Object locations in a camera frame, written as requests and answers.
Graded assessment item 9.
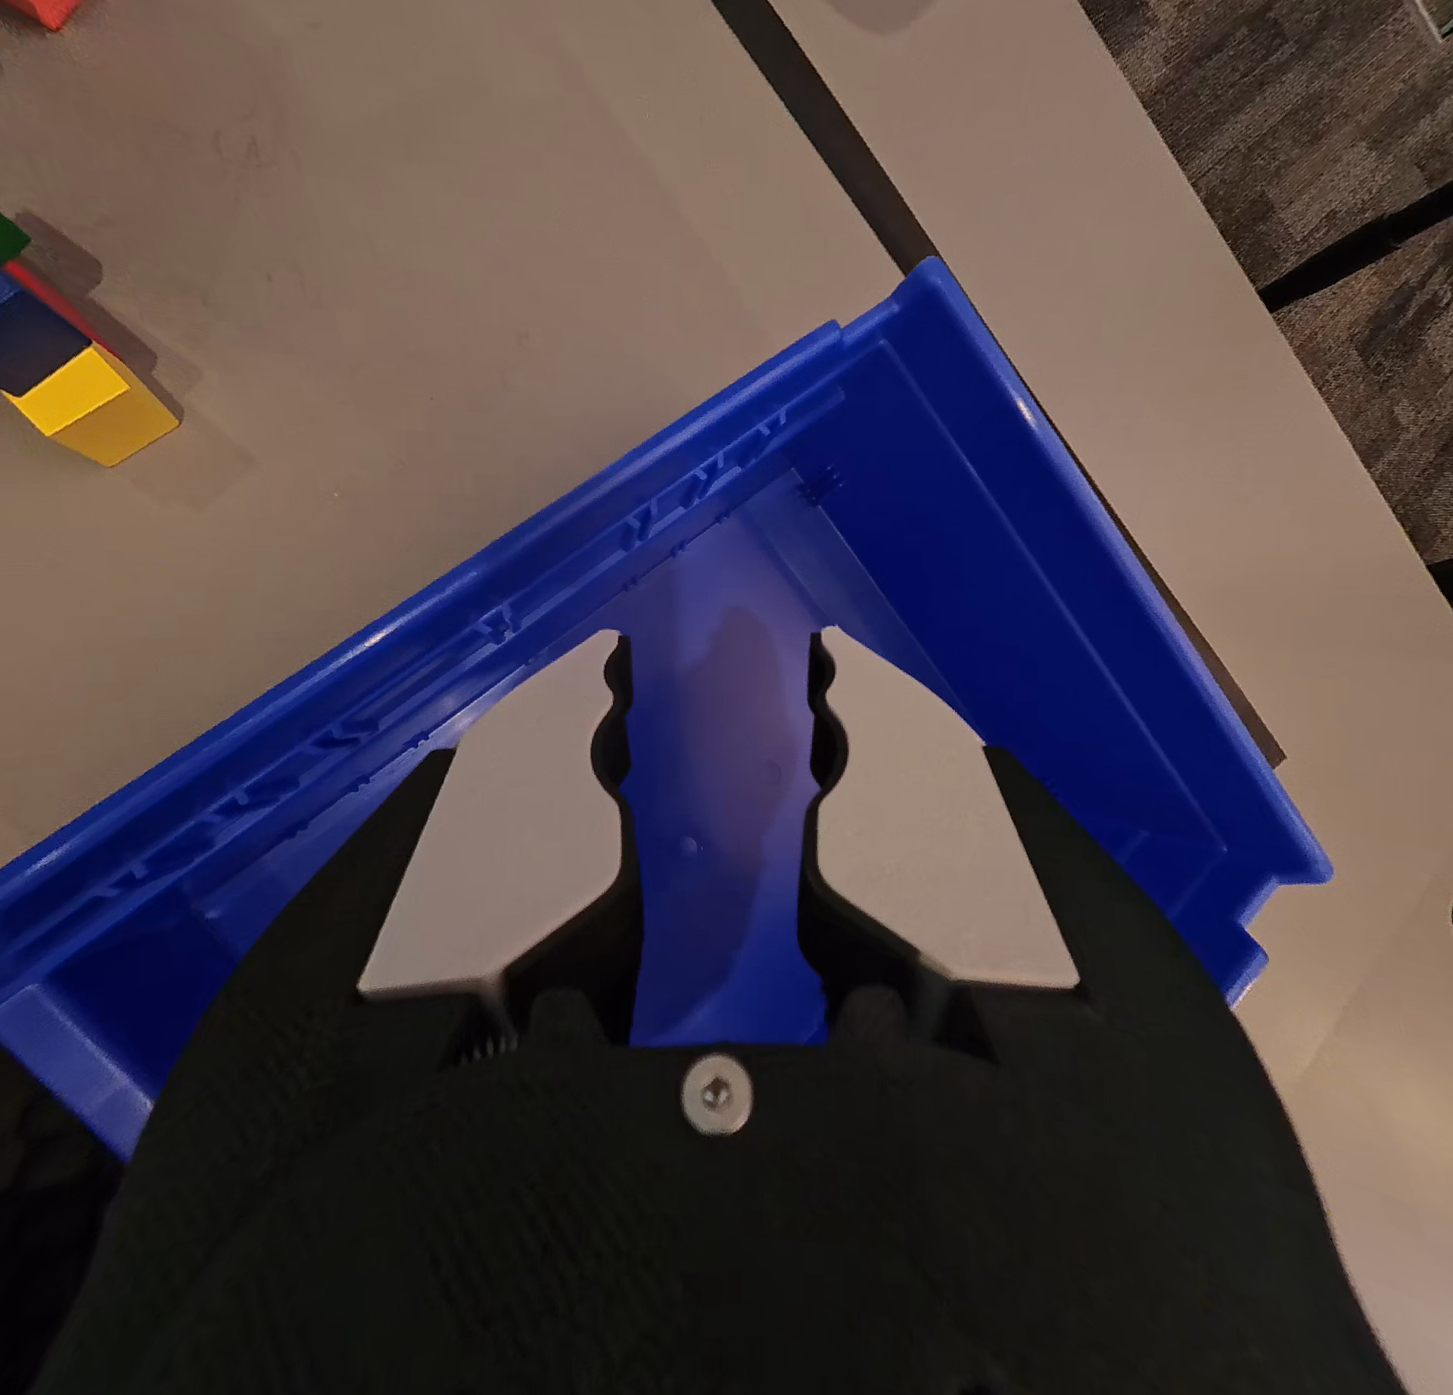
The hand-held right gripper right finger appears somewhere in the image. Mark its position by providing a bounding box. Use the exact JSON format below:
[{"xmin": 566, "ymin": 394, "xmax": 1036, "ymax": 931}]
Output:
[{"xmin": 800, "ymin": 628, "xmax": 1077, "ymax": 1021}]

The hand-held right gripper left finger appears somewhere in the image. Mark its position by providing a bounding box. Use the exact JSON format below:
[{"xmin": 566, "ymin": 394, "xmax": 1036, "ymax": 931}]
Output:
[{"xmin": 354, "ymin": 629, "xmax": 640, "ymax": 1021}]

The blue plastic bin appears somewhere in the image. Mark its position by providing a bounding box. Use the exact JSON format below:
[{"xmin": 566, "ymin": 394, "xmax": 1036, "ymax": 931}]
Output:
[{"xmin": 0, "ymin": 254, "xmax": 1335, "ymax": 1163}]

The yellow wooden cube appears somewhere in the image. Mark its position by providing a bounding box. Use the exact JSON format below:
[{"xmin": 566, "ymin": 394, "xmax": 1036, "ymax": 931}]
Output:
[{"xmin": 0, "ymin": 351, "xmax": 185, "ymax": 469}]

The red wooden cube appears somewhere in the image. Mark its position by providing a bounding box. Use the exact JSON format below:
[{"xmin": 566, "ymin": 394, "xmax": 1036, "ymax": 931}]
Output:
[{"xmin": 7, "ymin": 260, "xmax": 123, "ymax": 358}]

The blue wooden cube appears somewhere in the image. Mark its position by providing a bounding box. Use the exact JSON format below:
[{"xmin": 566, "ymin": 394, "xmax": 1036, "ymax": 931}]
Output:
[{"xmin": 0, "ymin": 300, "xmax": 94, "ymax": 394}]

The black stand foot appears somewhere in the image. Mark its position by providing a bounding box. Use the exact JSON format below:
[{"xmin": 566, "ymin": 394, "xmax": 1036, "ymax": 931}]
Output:
[{"xmin": 1257, "ymin": 187, "xmax": 1453, "ymax": 314}]

